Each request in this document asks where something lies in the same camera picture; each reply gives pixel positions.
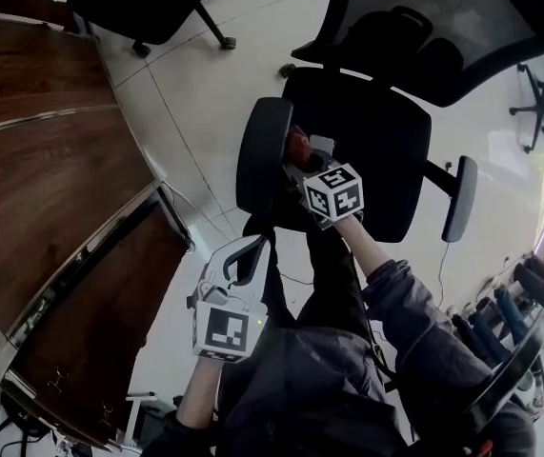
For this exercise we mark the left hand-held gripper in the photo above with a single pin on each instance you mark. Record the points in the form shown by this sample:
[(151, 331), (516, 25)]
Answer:
[(226, 333)]

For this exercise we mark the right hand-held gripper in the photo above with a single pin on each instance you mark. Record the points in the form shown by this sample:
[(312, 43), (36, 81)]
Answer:
[(338, 191)]

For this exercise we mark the reddish-brown cloth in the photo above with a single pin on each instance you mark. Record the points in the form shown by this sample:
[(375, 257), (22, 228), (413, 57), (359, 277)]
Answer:
[(297, 148)]

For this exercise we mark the black chair armrest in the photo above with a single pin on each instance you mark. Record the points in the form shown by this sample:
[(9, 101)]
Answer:
[(262, 160), (462, 198)]

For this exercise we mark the person's left forearm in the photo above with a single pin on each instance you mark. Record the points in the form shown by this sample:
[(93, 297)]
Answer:
[(200, 383)]

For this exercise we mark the person's right forearm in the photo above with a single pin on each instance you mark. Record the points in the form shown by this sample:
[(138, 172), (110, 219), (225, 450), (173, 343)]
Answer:
[(362, 250)]

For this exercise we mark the black mesh office chair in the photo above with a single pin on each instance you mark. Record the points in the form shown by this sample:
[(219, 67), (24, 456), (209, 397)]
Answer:
[(386, 126)]

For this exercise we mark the person's grey jacket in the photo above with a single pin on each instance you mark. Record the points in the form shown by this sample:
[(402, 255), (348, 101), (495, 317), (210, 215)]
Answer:
[(309, 388)]

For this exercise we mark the dark wooden desk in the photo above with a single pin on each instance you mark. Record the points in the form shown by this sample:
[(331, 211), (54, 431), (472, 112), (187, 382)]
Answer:
[(52, 160)]

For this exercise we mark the black head-worn rig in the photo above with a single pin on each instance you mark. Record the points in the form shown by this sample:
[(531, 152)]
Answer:
[(514, 369)]

